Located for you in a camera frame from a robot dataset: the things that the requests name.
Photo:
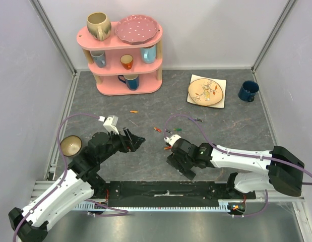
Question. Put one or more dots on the pink polka dot plate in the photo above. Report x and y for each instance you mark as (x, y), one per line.
(136, 29)

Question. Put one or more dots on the white square plate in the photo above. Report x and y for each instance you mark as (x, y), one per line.
(222, 100)

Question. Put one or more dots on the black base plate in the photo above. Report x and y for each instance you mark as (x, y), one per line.
(148, 194)

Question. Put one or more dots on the light blue mug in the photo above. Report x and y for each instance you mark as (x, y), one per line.
(148, 54)

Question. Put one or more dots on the pink three-tier shelf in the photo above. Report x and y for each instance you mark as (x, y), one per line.
(111, 58)

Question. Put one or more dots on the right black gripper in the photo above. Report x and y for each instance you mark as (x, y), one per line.
(178, 159)

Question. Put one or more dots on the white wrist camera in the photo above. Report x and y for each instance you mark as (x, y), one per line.
(172, 139)
(109, 123)

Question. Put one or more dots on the grey-blue mug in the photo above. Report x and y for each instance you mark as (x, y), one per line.
(99, 58)

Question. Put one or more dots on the brown ceramic bowl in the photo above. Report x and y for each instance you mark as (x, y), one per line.
(71, 145)

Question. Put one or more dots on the dark blue mug on shelf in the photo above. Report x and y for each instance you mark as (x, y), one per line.
(131, 81)

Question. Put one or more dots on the navy blue cup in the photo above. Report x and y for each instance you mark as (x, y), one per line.
(248, 91)

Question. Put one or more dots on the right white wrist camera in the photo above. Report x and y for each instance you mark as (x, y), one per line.
(172, 139)

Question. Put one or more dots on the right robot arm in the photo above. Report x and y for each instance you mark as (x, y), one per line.
(277, 169)

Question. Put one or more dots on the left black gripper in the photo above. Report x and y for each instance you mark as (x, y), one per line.
(132, 139)

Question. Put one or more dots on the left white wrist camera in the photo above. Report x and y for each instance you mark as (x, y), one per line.
(109, 123)

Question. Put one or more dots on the beige ceramic mug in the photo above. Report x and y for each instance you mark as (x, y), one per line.
(99, 26)

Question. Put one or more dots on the round beige painted plate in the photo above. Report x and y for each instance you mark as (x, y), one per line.
(205, 91)

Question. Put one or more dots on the aluminium cable duct rail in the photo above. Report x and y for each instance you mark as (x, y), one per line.
(222, 207)

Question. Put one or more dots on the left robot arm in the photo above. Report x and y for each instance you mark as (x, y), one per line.
(78, 182)

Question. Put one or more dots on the orange cup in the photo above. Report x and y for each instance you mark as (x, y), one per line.
(127, 61)

